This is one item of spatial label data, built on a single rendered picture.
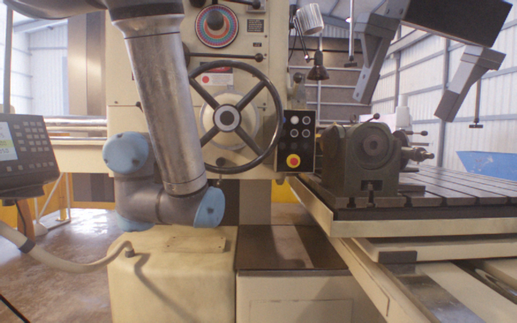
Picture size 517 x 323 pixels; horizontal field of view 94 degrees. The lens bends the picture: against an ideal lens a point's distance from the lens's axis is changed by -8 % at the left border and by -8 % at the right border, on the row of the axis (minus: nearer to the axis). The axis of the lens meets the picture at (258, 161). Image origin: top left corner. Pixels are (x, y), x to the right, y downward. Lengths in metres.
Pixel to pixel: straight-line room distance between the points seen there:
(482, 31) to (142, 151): 0.52
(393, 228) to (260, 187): 0.95
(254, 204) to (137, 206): 1.36
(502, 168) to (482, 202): 5.54
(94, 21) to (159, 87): 1.80
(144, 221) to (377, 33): 0.49
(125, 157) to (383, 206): 0.94
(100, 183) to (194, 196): 1.64
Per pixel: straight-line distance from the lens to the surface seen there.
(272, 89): 0.87
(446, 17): 0.38
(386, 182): 1.14
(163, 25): 0.38
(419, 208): 1.26
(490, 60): 0.44
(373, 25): 0.34
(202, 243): 1.55
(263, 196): 1.81
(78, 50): 2.17
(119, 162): 0.51
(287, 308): 1.42
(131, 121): 1.21
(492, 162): 6.99
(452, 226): 1.30
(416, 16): 0.36
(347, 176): 1.06
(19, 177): 1.00
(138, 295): 1.48
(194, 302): 1.42
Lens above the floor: 1.24
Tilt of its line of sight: 6 degrees down
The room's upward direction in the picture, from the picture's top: 1 degrees clockwise
